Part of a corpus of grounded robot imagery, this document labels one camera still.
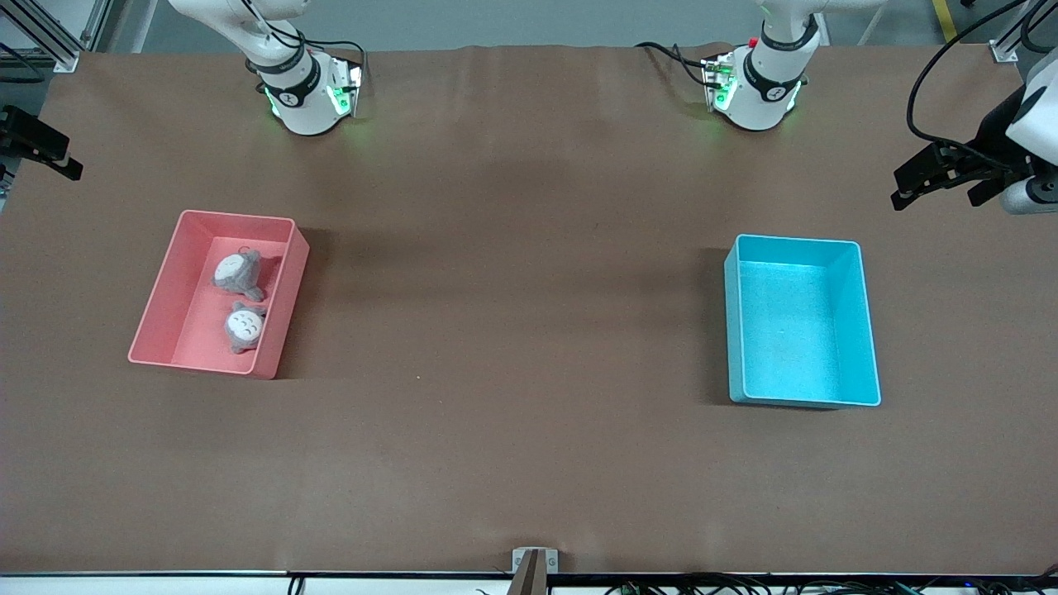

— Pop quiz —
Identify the blue plastic box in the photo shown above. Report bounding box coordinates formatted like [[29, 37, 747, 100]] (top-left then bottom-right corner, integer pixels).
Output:
[[724, 234, 882, 409]]

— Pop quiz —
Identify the grey metal bracket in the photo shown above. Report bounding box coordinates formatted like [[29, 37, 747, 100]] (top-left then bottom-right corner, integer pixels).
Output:
[[512, 547, 560, 575]]

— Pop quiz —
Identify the black base cable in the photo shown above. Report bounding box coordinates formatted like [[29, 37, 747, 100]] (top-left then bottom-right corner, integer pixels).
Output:
[[240, 0, 367, 79], [635, 41, 712, 88]]

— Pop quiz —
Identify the grey white plush toy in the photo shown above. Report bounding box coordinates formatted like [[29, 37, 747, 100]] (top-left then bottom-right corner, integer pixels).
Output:
[[225, 301, 269, 355], [212, 245, 284, 302]]

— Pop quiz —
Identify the aluminium frame profile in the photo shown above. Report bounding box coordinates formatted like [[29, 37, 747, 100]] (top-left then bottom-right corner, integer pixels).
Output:
[[988, 0, 1058, 63], [0, 0, 112, 74]]

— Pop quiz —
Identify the pink plastic box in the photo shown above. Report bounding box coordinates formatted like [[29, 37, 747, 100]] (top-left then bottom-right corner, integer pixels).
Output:
[[128, 210, 311, 380]]

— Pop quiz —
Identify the brown post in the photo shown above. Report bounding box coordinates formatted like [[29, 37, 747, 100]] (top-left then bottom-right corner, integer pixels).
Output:
[[506, 550, 549, 595]]

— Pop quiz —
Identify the white table edge rail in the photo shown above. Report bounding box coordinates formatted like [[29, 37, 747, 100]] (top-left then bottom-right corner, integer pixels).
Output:
[[0, 573, 1058, 595]]

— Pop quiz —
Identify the brown table cover mat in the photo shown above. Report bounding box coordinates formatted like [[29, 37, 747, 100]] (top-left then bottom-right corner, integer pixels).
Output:
[[0, 41, 1058, 575]]

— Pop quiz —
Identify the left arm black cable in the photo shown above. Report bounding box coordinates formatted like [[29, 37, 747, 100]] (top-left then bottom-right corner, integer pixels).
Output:
[[906, 0, 1034, 154]]

